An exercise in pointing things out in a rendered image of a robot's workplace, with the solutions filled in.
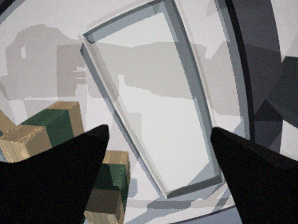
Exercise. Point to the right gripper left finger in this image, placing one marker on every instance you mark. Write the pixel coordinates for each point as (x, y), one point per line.
(53, 187)

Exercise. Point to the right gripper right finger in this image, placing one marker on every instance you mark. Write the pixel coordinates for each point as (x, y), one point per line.
(263, 183)

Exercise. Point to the long shallow white tray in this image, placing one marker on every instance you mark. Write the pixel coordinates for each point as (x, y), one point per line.
(146, 61)
(2, 156)

